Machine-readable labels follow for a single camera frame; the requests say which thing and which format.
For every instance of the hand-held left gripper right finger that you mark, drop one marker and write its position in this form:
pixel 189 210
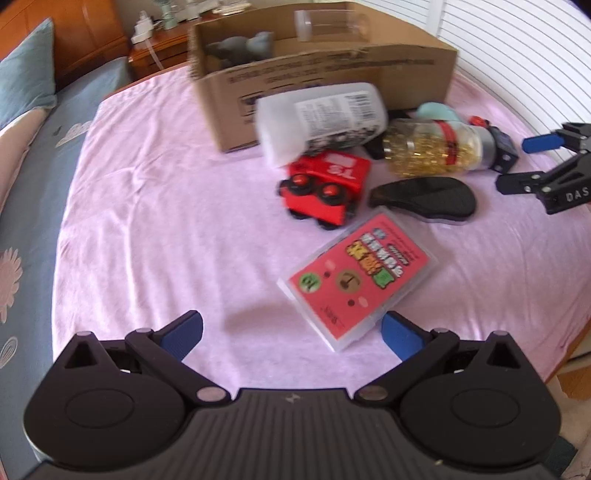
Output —
pixel 400 337

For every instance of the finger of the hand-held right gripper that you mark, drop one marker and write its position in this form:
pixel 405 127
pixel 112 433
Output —
pixel 540 143
pixel 519 183

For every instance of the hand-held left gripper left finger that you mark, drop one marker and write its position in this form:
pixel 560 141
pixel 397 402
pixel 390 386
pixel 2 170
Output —
pixel 182 336

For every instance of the dark blue toy train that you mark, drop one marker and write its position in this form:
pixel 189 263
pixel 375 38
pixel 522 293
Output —
pixel 503 150

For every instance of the pink card case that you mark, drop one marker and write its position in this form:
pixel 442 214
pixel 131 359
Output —
pixel 360 281

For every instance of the golden capsule bottle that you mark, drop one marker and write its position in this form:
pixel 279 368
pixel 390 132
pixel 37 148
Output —
pixel 429 147

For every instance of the teal round toy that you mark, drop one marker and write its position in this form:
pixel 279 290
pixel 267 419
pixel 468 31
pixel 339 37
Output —
pixel 438 112

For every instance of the red toy train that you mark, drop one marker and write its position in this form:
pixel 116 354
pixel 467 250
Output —
pixel 330 182

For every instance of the white plastic bottle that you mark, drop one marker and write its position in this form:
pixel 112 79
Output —
pixel 318 117

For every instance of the brown cardboard box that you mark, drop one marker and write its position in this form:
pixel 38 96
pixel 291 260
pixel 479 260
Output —
pixel 323 69

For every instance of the white louvered wardrobe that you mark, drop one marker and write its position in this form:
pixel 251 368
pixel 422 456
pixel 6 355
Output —
pixel 517 55

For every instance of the pink blanket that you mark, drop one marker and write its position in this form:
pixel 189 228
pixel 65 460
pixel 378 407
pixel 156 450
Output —
pixel 175 221

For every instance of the blue printed bedsheet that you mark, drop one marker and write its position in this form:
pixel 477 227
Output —
pixel 37 207

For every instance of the clear plastic jar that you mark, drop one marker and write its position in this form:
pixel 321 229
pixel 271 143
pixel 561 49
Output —
pixel 332 25

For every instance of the pink pillow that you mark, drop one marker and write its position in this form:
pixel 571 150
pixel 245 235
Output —
pixel 16 147

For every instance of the wooden nightstand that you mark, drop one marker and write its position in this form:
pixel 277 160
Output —
pixel 154 57

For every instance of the grey cat figure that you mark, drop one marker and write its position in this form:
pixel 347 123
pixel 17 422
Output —
pixel 240 48

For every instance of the blue pillow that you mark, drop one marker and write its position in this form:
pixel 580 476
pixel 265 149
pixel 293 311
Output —
pixel 25 78

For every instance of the white power strip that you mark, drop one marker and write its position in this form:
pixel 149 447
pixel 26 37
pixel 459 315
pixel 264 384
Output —
pixel 143 30

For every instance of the green desk fan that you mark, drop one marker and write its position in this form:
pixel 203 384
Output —
pixel 168 14

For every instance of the wooden headboard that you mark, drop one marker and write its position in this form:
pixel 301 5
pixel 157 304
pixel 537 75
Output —
pixel 74 32

